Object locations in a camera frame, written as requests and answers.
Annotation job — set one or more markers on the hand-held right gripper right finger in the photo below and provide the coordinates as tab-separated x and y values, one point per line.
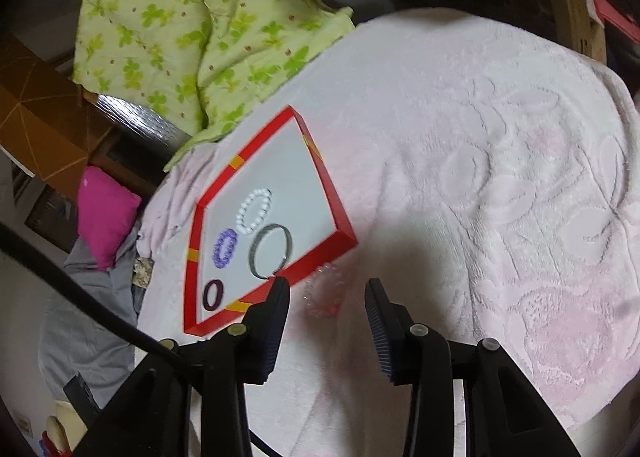
380	337

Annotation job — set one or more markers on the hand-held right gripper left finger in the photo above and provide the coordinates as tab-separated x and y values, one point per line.
272	337

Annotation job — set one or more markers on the red shallow tray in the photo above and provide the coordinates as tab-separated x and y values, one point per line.
280	172

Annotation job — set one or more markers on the dark maroon bangle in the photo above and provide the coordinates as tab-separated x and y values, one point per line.
204	295

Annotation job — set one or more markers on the silver bangle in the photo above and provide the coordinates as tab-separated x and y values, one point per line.
270	226

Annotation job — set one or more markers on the floral patterned cloth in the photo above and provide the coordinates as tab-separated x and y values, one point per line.
142	271

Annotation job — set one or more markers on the grey bed sheet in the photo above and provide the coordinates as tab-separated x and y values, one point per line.
85	337

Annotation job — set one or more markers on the pale pink fleece blanket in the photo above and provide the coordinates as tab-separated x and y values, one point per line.
475	162

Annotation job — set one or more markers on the magenta pillow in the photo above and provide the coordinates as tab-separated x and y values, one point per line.
105	217

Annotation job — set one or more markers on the dark brown cabinet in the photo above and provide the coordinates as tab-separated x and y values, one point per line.
47	214

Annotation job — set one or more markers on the orange-brown cabinet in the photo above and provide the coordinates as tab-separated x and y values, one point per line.
35	122

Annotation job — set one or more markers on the green floral quilt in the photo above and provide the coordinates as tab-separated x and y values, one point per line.
150	12

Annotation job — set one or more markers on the red cloth bag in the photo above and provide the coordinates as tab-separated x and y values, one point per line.
617	17

